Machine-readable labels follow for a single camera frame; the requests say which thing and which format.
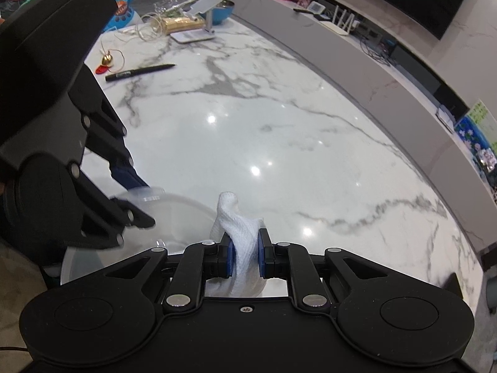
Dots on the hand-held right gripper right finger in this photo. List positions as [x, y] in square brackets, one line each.
[263, 258]

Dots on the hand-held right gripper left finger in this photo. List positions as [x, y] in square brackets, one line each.
[229, 258]

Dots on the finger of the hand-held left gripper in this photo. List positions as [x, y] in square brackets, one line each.
[130, 180]
[116, 211]

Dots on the white cloth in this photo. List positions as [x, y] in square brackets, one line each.
[244, 237]

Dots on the clear plastic bowl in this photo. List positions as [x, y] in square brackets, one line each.
[182, 221]

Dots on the blue bowl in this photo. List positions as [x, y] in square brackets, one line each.
[225, 13]

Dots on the gold bell with red tag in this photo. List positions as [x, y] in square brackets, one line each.
[106, 60]

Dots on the black marker pen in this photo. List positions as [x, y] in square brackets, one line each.
[139, 72]

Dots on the blue snack bag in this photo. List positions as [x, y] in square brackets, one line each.
[124, 7]

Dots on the gold foil packet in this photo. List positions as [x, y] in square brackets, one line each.
[180, 24]

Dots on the white phone stand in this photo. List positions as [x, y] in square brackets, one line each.
[194, 37]

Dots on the white router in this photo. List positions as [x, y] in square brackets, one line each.
[337, 29]

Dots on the black remote control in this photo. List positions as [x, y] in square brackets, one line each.
[303, 10]

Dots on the colourful flower picture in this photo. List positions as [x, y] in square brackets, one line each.
[475, 136]

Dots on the black set-top box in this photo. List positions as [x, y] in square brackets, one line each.
[415, 64]

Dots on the black box device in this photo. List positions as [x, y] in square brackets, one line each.
[450, 97]

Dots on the small white display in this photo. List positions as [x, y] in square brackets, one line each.
[315, 7]

